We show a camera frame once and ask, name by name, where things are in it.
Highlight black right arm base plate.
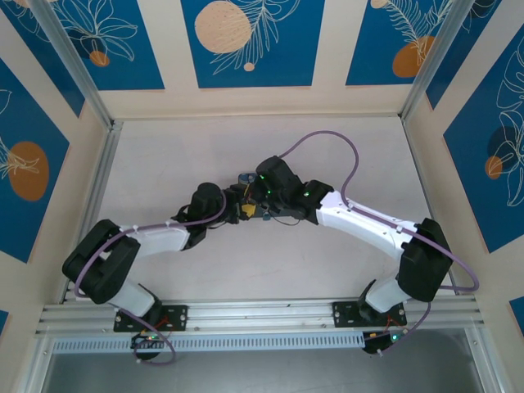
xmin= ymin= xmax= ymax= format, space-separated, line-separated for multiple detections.
xmin=332 ymin=300 xmax=409 ymax=328

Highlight blue starry night box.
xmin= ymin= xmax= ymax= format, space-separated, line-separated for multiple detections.
xmin=238 ymin=171 xmax=272 ymax=223

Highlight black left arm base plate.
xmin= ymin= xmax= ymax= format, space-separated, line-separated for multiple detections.
xmin=113 ymin=305 xmax=189 ymax=332

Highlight aluminium frame post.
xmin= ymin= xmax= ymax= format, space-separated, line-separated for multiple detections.
xmin=30 ymin=0 xmax=124 ymax=129
xmin=399 ymin=0 xmax=468 ymax=124

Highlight aluminium table side rail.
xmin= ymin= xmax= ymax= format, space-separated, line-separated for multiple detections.
xmin=61 ymin=120 xmax=124 ymax=304

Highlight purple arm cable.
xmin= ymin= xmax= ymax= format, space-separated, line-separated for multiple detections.
xmin=73 ymin=190 xmax=228 ymax=366
xmin=280 ymin=129 xmax=481 ymax=357

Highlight white slotted cable duct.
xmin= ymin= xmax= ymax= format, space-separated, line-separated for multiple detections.
xmin=52 ymin=331 xmax=368 ymax=354

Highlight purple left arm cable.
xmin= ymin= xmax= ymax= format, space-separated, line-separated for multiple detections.
xmin=73 ymin=190 xmax=228 ymax=366

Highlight aluminium mounting rail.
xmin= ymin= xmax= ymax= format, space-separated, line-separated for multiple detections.
xmin=34 ymin=296 xmax=486 ymax=337

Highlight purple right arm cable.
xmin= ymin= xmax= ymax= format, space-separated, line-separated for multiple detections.
xmin=280 ymin=129 xmax=481 ymax=357

